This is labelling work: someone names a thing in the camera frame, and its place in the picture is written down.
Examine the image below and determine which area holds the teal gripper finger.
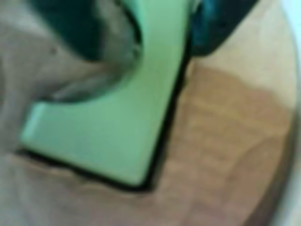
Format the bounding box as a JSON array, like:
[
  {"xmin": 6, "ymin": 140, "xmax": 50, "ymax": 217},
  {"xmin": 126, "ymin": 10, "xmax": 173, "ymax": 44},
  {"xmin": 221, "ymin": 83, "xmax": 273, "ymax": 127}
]
[
  {"xmin": 190, "ymin": 0, "xmax": 259, "ymax": 57},
  {"xmin": 30, "ymin": 0, "xmax": 143, "ymax": 64}
]

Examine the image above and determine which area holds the light green U shape block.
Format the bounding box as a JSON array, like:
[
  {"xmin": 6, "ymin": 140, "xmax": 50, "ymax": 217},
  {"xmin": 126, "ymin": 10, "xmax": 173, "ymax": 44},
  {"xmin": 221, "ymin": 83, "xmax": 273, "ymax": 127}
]
[{"xmin": 20, "ymin": 0, "xmax": 191, "ymax": 189}]

